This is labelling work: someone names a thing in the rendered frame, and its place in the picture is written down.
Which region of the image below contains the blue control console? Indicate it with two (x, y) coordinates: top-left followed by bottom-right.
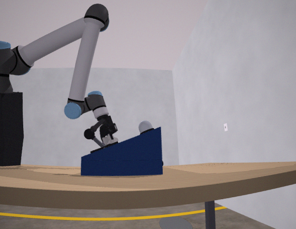
(81, 121), (163, 176)

